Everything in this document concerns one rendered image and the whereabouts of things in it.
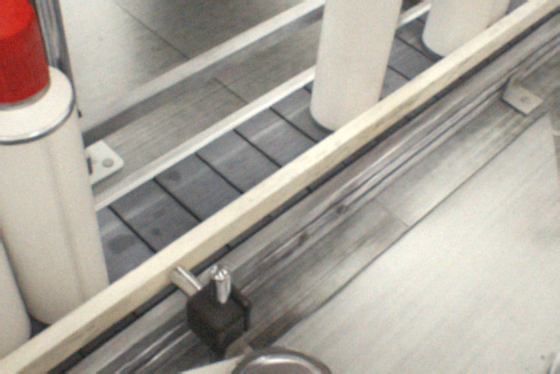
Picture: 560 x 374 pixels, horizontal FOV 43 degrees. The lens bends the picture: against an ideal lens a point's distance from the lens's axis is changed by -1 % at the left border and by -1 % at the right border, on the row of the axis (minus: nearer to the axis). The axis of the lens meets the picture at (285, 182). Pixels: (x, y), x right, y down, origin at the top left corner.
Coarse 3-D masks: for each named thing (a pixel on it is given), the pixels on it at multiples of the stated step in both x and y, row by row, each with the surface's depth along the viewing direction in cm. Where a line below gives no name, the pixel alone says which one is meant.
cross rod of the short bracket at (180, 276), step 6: (180, 264) 42; (174, 270) 41; (180, 270) 41; (186, 270) 42; (174, 276) 41; (180, 276) 41; (186, 276) 41; (192, 276) 41; (174, 282) 41; (180, 282) 41; (186, 282) 41; (192, 282) 41; (198, 282) 41; (180, 288) 41; (186, 288) 41; (192, 288) 41; (198, 288) 41; (186, 294) 41
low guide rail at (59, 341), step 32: (544, 0) 63; (512, 32) 61; (448, 64) 56; (416, 96) 54; (352, 128) 50; (384, 128) 53; (320, 160) 48; (256, 192) 45; (288, 192) 47; (224, 224) 43; (160, 256) 42; (192, 256) 43; (128, 288) 40; (160, 288) 42; (64, 320) 38; (96, 320) 39; (32, 352) 37; (64, 352) 38
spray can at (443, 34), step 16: (432, 0) 60; (448, 0) 58; (464, 0) 57; (480, 0) 57; (432, 16) 60; (448, 16) 59; (464, 16) 58; (480, 16) 58; (432, 32) 61; (448, 32) 60; (464, 32) 59; (480, 32) 60; (432, 48) 62; (448, 48) 61
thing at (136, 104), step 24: (312, 0) 52; (264, 24) 50; (288, 24) 50; (216, 48) 47; (240, 48) 48; (264, 48) 50; (168, 72) 45; (192, 72) 45; (216, 72) 47; (144, 96) 44; (168, 96) 45; (96, 120) 42; (120, 120) 43
